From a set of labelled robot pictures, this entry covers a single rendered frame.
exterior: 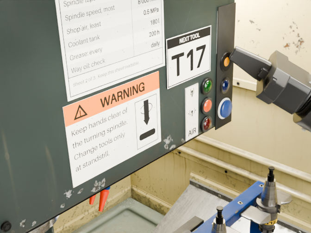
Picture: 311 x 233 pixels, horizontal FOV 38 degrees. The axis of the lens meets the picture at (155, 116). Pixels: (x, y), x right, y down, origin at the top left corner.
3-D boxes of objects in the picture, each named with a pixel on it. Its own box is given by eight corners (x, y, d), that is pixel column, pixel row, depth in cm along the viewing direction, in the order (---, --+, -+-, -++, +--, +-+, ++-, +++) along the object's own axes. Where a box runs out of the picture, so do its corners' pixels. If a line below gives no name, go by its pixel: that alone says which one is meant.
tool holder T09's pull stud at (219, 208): (218, 217, 101) (219, 204, 99) (224, 220, 100) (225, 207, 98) (214, 221, 100) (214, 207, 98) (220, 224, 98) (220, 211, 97)
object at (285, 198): (295, 198, 121) (295, 195, 120) (285, 207, 117) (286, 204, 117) (272, 188, 125) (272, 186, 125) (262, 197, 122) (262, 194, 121)
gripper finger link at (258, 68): (238, 43, 69) (272, 64, 69) (226, 60, 70) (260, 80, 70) (237, 46, 67) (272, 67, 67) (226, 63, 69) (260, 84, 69)
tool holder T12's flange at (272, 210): (266, 199, 122) (267, 192, 121) (285, 210, 117) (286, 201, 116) (251, 209, 118) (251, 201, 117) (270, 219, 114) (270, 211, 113)
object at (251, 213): (274, 217, 113) (275, 215, 113) (263, 227, 110) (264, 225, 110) (250, 206, 118) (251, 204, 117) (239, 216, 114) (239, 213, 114)
